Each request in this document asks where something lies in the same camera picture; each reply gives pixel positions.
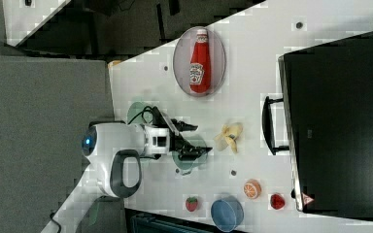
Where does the green cup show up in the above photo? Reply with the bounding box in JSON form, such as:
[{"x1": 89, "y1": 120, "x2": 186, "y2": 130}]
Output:
[{"x1": 172, "y1": 135, "x2": 208, "y2": 176}]

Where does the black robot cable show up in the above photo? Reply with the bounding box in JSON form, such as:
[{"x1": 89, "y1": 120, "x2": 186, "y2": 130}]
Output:
[{"x1": 127, "y1": 105, "x2": 158, "y2": 125}]

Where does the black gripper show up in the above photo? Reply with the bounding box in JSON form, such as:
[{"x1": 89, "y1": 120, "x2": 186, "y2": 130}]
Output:
[{"x1": 170, "y1": 119, "x2": 212, "y2": 161}]

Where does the yellow plush banana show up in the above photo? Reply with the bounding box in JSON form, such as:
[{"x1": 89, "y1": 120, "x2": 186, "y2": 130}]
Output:
[{"x1": 214, "y1": 122, "x2": 243, "y2": 154}]

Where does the grey round plate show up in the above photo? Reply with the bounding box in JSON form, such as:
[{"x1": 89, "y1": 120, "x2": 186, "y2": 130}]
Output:
[{"x1": 173, "y1": 26, "x2": 226, "y2": 97}]

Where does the red ketchup bottle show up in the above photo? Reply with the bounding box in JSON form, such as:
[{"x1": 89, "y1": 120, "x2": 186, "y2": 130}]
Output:
[{"x1": 189, "y1": 29, "x2": 212, "y2": 93}]

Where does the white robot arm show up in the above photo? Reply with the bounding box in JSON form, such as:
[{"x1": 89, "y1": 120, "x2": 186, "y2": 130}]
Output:
[{"x1": 40, "y1": 121, "x2": 212, "y2": 233}]

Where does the red strawberry near bowl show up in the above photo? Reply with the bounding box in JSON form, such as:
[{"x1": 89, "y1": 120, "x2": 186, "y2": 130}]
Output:
[{"x1": 186, "y1": 197, "x2": 198, "y2": 212}]

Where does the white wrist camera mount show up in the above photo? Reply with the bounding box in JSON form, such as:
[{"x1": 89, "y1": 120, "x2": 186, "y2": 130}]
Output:
[{"x1": 144, "y1": 125, "x2": 170, "y2": 155}]

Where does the orange slice toy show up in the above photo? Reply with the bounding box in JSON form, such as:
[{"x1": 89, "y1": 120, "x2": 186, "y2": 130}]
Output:
[{"x1": 243, "y1": 180, "x2": 261, "y2": 199}]

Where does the black toaster oven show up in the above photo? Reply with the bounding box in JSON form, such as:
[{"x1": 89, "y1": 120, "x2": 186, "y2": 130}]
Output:
[{"x1": 262, "y1": 31, "x2": 373, "y2": 221}]

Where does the blue round bowl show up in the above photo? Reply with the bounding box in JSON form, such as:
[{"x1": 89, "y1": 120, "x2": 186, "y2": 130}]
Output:
[{"x1": 211, "y1": 196, "x2": 244, "y2": 232}]

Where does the red toy strawberry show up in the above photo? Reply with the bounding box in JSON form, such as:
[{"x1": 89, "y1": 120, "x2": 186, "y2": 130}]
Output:
[{"x1": 270, "y1": 193, "x2": 286, "y2": 210}]

